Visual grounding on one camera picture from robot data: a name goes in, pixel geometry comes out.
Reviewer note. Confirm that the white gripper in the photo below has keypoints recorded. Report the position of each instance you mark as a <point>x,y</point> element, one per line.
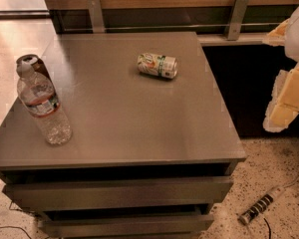
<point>298,37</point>

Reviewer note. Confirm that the white green 7up can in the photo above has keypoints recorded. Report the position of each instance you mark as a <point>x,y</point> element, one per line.
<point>157,65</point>

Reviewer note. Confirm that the brown soda can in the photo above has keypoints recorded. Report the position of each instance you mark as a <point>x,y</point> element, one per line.
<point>35,62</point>

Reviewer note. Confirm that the white power strip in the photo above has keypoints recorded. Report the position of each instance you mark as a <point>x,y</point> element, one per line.
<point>261,205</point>

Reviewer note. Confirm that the grey drawer cabinet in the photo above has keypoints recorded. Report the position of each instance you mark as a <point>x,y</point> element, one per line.
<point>126,125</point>

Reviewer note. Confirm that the lower grey drawer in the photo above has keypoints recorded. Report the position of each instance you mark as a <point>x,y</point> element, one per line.
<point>156,225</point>

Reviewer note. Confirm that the grey drawer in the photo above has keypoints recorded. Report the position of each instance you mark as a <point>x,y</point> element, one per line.
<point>119,194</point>
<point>156,225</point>

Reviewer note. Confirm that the upper grey drawer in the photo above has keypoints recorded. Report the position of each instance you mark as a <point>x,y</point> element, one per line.
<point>119,194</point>

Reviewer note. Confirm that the clear plastic water bottle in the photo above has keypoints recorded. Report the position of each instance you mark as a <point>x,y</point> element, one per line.
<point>40,99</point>

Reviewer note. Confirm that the right metal bracket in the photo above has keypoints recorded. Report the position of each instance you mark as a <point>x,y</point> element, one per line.
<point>236,18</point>

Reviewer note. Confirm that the metal bracket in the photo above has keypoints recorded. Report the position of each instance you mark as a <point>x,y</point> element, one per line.
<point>96,16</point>
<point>236,18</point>

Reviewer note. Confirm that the wooden wall shelf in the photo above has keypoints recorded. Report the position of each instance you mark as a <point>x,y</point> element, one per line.
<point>200,16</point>

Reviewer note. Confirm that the left metal bracket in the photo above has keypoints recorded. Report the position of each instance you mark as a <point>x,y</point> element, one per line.
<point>96,16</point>

